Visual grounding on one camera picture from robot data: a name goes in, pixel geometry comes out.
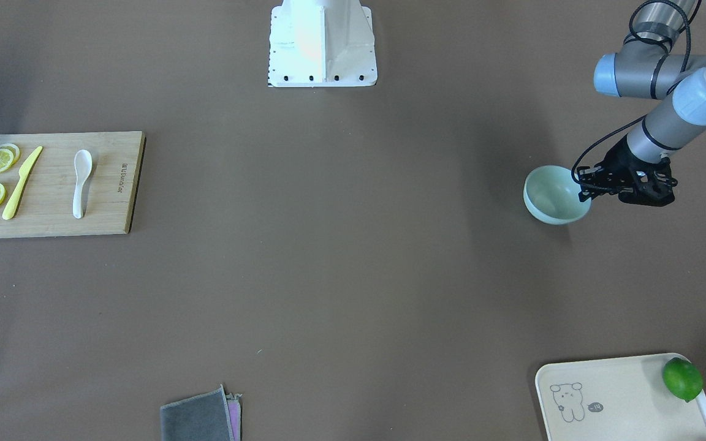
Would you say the cream serving tray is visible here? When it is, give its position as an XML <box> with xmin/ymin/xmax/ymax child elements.
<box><xmin>534</xmin><ymin>353</ymin><xmax>706</xmax><ymax>440</ymax></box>

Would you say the yellow plastic knife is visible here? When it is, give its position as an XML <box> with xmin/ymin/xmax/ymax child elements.
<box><xmin>2</xmin><ymin>146</ymin><xmax>43</xmax><ymax>221</ymax></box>

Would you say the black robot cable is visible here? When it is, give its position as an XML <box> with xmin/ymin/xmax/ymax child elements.
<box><xmin>571</xmin><ymin>0</ymin><xmax>693</xmax><ymax>183</ymax></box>

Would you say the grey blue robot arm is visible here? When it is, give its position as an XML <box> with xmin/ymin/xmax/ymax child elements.
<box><xmin>571</xmin><ymin>1</ymin><xmax>706</xmax><ymax>207</ymax></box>

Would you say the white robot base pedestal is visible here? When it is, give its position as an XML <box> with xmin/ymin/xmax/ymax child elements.
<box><xmin>267</xmin><ymin>1</ymin><xmax>378</xmax><ymax>88</ymax></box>

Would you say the white ceramic spoon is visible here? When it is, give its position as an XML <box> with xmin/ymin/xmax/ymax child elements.
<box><xmin>72</xmin><ymin>149</ymin><xmax>93</xmax><ymax>219</ymax></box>

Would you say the mint green bowl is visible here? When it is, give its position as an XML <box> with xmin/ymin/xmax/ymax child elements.
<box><xmin>522</xmin><ymin>165</ymin><xmax>592</xmax><ymax>225</ymax></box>

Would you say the green lime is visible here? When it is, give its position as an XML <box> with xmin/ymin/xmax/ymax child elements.
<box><xmin>662</xmin><ymin>357</ymin><xmax>704</xmax><ymax>402</ymax></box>

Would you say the grey folded cloth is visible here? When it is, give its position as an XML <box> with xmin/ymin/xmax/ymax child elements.
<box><xmin>160</xmin><ymin>385</ymin><xmax>243</xmax><ymax>440</ymax></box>

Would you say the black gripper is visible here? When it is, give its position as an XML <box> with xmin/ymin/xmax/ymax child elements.
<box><xmin>577</xmin><ymin>137</ymin><xmax>677</xmax><ymax>207</ymax></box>

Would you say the wooden cutting board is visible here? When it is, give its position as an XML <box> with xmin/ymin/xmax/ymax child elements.
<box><xmin>0</xmin><ymin>131</ymin><xmax>145</xmax><ymax>238</ymax></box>

